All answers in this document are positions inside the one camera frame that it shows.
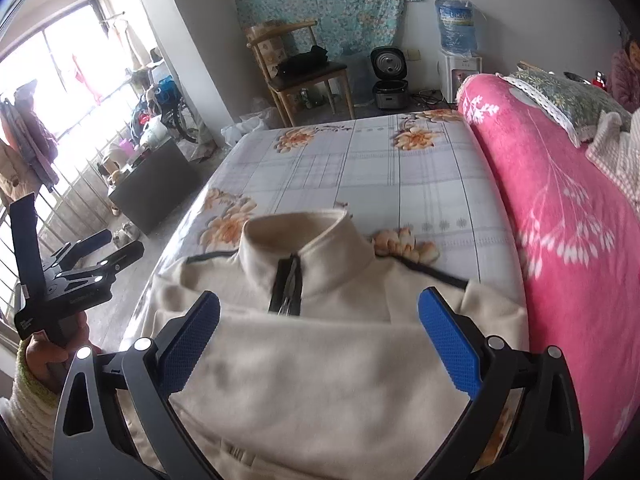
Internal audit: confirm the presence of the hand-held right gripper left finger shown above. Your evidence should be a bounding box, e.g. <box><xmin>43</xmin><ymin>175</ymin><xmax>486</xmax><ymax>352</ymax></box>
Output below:
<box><xmin>51</xmin><ymin>290</ymin><xmax>222</xmax><ymax>480</ymax></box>

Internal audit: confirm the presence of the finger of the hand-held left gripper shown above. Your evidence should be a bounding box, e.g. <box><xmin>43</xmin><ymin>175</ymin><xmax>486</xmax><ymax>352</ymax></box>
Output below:
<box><xmin>10</xmin><ymin>192</ymin><xmax>46</xmax><ymax>321</ymax></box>
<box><xmin>42</xmin><ymin>230</ymin><xmax>146</xmax><ymax>286</ymax></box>

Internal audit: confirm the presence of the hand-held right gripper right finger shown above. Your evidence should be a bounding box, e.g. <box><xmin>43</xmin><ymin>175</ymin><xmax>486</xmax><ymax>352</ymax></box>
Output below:
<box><xmin>417</xmin><ymin>286</ymin><xmax>586</xmax><ymax>480</ymax></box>

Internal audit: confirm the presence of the cream zip jacket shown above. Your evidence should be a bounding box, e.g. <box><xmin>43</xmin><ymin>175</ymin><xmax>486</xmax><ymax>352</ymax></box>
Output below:
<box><xmin>120</xmin><ymin>208</ymin><xmax>531</xmax><ymax>480</ymax></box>

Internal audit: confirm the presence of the person's left forearm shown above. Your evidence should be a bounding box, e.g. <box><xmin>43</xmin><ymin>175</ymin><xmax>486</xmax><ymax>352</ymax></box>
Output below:
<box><xmin>0</xmin><ymin>340</ymin><xmax>63</xmax><ymax>480</ymax></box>

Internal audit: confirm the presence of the person's left hand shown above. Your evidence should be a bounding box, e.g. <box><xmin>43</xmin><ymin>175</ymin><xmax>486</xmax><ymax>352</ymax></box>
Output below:
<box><xmin>22</xmin><ymin>317</ymin><xmax>103</xmax><ymax>393</ymax></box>

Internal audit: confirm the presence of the metal window railing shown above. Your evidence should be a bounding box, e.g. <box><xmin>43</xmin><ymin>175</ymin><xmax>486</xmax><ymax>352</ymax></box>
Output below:
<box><xmin>0</xmin><ymin>110</ymin><xmax>146</xmax><ymax>321</ymax></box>

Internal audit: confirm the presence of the dark low cabinet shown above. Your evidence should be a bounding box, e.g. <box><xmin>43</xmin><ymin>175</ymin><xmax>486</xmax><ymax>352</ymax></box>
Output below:
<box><xmin>107</xmin><ymin>139</ymin><xmax>201</xmax><ymax>236</ymax></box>

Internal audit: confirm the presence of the hanging purple jacket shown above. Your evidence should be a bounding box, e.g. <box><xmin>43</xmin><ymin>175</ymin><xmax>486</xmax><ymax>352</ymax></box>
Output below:
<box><xmin>12</xmin><ymin>79</ymin><xmax>60</xmax><ymax>188</ymax></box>

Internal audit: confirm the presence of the pink floral blanket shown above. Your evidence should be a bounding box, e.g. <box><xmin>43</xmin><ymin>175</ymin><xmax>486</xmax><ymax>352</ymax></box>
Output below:
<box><xmin>457</xmin><ymin>74</ymin><xmax>640</xmax><ymax>480</ymax></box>

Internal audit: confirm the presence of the bicycle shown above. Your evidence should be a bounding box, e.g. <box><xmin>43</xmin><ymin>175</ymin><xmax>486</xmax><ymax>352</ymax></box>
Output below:
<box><xmin>160</xmin><ymin>90</ymin><xmax>203</xmax><ymax>143</ymax></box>

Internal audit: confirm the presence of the hanging red cloth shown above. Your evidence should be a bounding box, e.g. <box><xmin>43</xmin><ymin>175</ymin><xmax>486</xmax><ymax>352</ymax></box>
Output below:
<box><xmin>72</xmin><ymin>54</ymin><xmax>103</xmax><ymax>106</ymax></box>

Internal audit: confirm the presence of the blue bag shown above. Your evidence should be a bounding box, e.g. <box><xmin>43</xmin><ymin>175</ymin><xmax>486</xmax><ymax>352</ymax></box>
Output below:
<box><xmin>152</xmin><ymin>76</ymin><xmax>178</xmax><ymax>106</ymax></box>

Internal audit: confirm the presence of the white plastic bag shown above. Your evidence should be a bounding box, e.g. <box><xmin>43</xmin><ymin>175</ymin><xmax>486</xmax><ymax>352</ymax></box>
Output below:
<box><xmin>221</xmin><ymin>112</ymin><xmax>281</xmax><ymax>150</ymax></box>

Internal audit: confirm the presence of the wooden chair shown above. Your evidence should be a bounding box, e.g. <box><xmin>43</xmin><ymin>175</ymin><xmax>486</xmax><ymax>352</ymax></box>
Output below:
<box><xmin>246</xmin><ymin>20</ymin><xmax>356</xmax><ymax>128</ymax></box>

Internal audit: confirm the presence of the pink white knitted cloth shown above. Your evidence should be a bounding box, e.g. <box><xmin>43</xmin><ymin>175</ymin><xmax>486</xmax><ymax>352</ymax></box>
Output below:
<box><xmin>585</xmin><ymin>110</ymin><xmax>640</xmax><ymax>201</ymax></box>

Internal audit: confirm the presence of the white water dispenser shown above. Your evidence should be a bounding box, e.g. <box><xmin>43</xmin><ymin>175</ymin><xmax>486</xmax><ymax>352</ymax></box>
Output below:
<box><xmin>437</xmin><ymin>50</ymin><xmax>483</xmax><ymax>106</ymax></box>

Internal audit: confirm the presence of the lace trimmed floral pillow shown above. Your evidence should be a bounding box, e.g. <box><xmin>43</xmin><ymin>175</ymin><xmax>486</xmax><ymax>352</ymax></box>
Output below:
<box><xmin>497</xmin><ymin>67</ymin><xmax>633</xmax><ymax>148</ymax></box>

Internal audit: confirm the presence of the black rice cooker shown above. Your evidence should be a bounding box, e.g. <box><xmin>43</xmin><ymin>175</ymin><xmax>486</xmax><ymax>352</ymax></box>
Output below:
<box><xmin>370</xmin><ymin>46</ymin><xmax>408</xmax><ymax>111</ymax></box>

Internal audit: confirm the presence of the black bag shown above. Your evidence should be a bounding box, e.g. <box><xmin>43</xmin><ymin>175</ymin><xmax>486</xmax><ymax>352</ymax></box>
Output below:
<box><xmin>276</xmin><ymin>46</ymin><xmax>331</xmax><ymax>77</ymax></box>

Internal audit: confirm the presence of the blue water bottle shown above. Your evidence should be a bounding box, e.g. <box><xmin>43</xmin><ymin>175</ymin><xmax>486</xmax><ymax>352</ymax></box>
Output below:
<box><xmin>434</xmin><ymin>0</ymin><xmax>478</xmax><ymax>56</ymax></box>

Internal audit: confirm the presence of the teal floral curtain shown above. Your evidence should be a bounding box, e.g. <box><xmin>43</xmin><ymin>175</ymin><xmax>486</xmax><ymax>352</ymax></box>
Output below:
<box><xmin>229</xmin><ymin>0</ymin><xmax>422</xmax><ymax>58</ymax></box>

